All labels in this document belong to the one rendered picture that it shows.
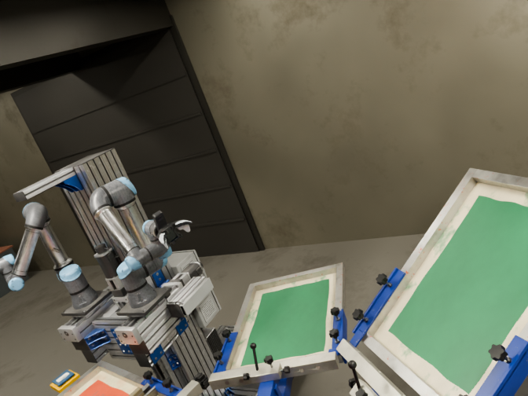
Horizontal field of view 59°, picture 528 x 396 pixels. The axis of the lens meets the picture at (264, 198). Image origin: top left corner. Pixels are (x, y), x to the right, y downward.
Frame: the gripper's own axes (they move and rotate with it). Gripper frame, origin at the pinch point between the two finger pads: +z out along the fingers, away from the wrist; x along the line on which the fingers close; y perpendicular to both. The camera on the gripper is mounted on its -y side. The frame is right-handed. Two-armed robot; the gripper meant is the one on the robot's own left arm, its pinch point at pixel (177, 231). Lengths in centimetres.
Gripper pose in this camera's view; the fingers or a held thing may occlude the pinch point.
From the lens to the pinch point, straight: 200.8
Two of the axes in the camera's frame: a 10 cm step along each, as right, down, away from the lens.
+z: 5.8, 0.5, -8.1
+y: 4.4, 8.2, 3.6
